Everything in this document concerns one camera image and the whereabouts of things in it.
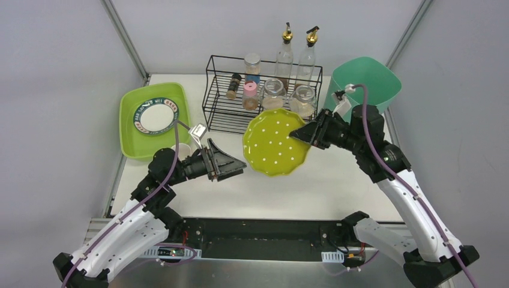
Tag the glass jar with metal ring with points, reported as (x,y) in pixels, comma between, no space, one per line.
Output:
(303,101)

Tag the green polka dot plate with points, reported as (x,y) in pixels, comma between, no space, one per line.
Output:
(268,147)

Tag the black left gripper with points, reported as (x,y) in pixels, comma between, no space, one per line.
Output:
(213,161)

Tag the black wire rack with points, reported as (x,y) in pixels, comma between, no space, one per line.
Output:
(228,115)

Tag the glass jar with beige powder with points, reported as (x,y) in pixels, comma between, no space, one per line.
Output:
(273,94)

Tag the oil bottle with gold cap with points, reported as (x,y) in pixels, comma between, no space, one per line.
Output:
(285,58)

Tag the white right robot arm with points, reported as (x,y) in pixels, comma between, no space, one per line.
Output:
(434,255)

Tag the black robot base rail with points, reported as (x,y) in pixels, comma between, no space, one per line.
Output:
(278,240)

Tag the silver lid pellet jar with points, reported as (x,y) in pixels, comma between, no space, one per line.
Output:
(252,63)

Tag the green plastic waste bin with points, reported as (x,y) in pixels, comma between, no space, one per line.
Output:
(383,85)

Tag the lime green plastic basin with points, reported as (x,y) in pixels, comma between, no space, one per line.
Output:
(139,146)

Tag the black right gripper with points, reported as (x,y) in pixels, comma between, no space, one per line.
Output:
(320,131)

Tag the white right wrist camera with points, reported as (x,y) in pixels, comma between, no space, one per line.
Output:
(343,105)

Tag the pink cup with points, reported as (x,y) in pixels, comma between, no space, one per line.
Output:
(183,150)

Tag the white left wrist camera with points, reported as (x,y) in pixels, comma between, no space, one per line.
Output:
(197,133)

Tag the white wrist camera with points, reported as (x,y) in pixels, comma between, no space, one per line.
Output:
(343,105)
(197,133)

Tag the white plate with blue rim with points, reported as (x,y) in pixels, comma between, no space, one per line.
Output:
(156,116)

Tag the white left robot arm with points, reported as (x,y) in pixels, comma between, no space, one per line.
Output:
(146,219)

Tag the oil bottle with black spout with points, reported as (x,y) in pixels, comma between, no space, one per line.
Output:
(307,59)

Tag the pink lid spice jar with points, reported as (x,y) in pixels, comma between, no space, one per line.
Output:
(250,99)

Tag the black lid spice jar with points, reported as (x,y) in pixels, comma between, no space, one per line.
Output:
(233,86)

